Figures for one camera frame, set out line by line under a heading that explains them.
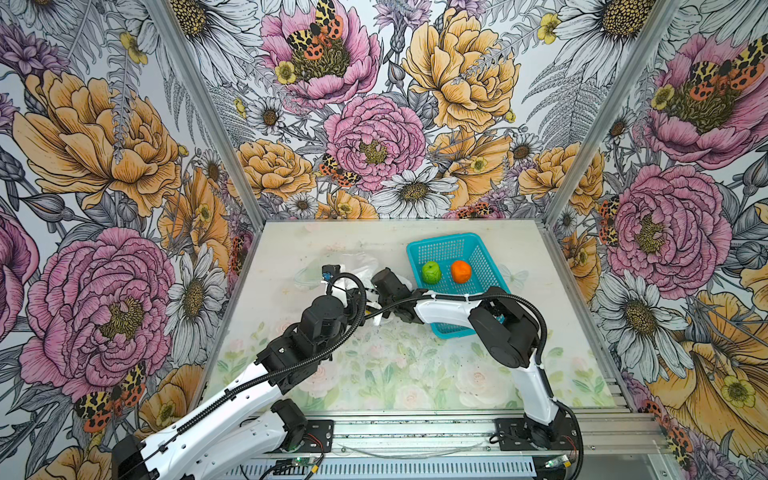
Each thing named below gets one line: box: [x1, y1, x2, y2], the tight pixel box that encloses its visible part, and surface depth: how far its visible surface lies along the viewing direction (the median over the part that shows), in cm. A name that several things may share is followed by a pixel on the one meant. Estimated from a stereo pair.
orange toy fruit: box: [452, 260, 472, 284], surface depth 102 cm
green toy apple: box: [422, 261, 442, 285], surface depth 101 cm
